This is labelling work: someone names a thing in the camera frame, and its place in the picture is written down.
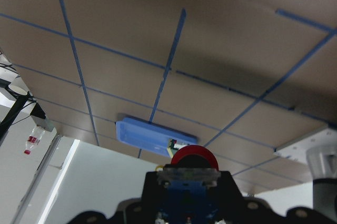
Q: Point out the red emergency stop button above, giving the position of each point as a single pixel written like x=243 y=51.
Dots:
x=186 y=181

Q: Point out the green yellow terminal block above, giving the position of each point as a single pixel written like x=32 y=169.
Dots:
x=171 y=149

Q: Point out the white circuit breaker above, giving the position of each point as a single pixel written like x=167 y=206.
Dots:
x=178 y=145

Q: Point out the black camera stand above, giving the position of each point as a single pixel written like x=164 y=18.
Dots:
x=18 y=106

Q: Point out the clear plastic bottle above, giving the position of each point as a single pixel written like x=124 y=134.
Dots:
x=34 y=139

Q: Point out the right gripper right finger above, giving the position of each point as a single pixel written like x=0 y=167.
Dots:
x=226 y=193

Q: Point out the blue plastic tray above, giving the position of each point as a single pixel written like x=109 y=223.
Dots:
x=150 y=137

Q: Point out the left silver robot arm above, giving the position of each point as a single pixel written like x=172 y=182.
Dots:
x=322 y=164

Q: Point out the white paper cup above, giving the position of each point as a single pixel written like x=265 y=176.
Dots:
x=18 y=90

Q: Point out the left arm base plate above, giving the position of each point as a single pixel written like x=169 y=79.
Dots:
x=296 y=149

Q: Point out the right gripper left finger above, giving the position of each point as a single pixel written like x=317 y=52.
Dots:
x=153 y=191

